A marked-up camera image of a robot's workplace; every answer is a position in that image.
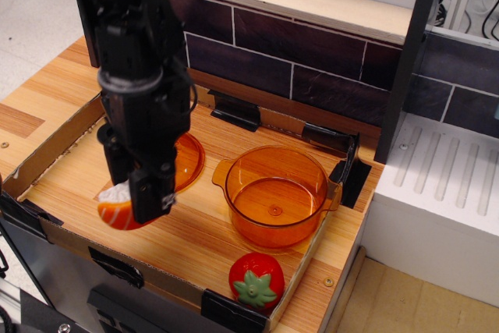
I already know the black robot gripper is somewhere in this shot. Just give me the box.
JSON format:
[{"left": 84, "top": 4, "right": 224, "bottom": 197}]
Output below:
[{"left": 96, "top": 26, "right": 192, "bottom": 224}]

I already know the salmon sushi toy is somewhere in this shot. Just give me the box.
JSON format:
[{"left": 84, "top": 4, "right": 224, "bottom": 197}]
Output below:
[{"left": 97, "top": 180, "right": 152, "bottom": 231}]

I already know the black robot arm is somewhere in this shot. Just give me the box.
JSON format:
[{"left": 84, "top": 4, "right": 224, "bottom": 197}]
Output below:
[{"left": 77, "top": 0, "right": 195, "bottom": 225}]

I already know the orange glass pot lid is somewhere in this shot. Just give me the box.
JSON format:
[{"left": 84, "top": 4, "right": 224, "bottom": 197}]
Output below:
[{"left": 175, "top": 133, "right": 205, "bottom": 193}]

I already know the cardboard fence with black tape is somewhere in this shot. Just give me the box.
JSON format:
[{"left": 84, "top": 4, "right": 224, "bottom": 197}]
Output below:
[{"left": 1, "top": 83, "right": 382, "bottom": 332}]

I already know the orange glass pot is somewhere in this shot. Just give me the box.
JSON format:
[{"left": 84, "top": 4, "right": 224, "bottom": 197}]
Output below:
[{"left": 212, "top": 146, "right": 342, "bottom": 249}]

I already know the red toy strawberry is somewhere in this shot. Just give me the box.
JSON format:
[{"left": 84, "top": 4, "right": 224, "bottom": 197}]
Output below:
[{"left": 228, "top": 252, "right": 285, "bottom": 310}]

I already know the white grooved sink drainboard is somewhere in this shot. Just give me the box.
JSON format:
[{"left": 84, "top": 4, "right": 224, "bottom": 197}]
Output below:
[{"left": 362, "top": 115, "right": 498, "bottom": 305}]

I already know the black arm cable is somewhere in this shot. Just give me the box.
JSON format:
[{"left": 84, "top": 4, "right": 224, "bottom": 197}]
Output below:
[{"left": 171, "top": 58, "right": 199, "bottom": 118}]

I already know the dark vertical post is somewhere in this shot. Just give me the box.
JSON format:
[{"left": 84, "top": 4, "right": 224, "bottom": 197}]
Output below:
[{"left": 374, "top": 0, "right": 435, "bottom": 164}]

